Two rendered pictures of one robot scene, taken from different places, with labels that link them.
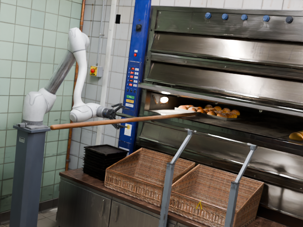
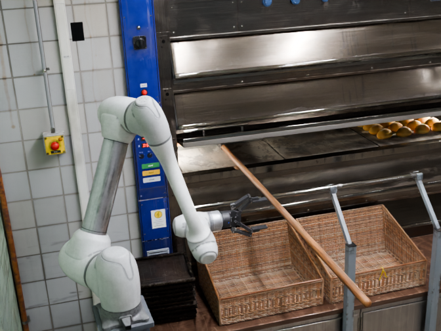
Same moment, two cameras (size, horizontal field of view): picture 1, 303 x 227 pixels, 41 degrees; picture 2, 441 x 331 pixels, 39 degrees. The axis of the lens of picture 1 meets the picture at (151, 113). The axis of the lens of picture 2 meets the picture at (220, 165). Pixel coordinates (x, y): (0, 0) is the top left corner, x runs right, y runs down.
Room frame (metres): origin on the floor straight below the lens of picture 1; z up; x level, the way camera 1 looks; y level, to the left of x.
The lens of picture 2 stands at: (1.44, 2.20, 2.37)
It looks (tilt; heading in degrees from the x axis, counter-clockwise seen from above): 21 degrees down; 311
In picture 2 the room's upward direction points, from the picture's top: 3 degrees counter-clockwise
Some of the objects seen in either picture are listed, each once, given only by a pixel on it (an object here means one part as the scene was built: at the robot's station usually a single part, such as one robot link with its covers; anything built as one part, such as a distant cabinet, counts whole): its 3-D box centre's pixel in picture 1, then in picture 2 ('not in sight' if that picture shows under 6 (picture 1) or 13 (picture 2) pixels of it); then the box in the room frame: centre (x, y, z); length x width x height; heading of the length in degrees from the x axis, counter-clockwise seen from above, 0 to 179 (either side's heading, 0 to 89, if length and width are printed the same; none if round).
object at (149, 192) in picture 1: (149, 174); (256, 268); (3.17, -0.05, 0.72); 0.56 x 0.49 x 0.28; 56
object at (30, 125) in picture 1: (30, 123); (122, 310); (3.08, 0.92, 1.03); 0.22 x 0.18 x 0.06; 149
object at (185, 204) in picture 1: (214, 195); (358, 250); (2.84, -0.53, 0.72); 0.56 x 0.49 x 0.28; 56
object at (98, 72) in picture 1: (96, 70); (54, 142); (3.88, 0.58, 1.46); 0.10 x 0.07 x 0.10; 55
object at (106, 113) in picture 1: (110, 114); (230, 218); (3.03, 0.31, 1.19); 0.09 x 0.07 x 0.08; 56
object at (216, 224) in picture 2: (103, 112); (214, 220); (3.07, 0.37, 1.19); 0.09 x 0.06 x 0.09; 146
